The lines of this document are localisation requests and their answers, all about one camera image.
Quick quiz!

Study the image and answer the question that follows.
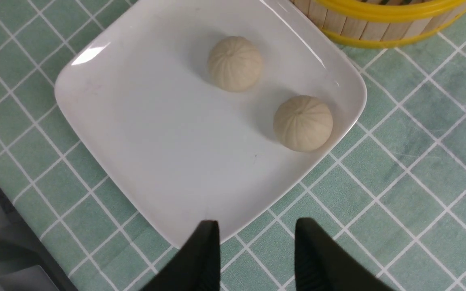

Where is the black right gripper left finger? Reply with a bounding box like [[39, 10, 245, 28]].
[[141, 220, 221, 291]]

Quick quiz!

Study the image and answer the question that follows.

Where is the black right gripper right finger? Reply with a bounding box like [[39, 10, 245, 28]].
[[294, 217, 392, 291]]

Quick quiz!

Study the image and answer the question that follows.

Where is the white steamed bun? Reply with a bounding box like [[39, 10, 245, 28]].
[[273, 95, 333, 152], [207, 36, 264, 93]]

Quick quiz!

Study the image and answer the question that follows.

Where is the white steamed bun front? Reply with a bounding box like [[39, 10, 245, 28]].
[[207, 36, 264, 93]]

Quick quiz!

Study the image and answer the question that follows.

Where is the grey robot base part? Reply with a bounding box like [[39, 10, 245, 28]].
[[0, 188, 76, 291]]

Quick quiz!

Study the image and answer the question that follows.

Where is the white square plate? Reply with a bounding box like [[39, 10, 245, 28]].
[[54, 0, 367, 247]]

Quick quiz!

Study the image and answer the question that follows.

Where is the green checkered tablecloth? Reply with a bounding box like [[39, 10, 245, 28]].
[[0, 0, 466, 291]]

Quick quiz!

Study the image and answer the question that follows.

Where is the yellow rimmed bamboo steamer basket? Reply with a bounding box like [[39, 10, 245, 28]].
[[292, 0, 466, 49]]

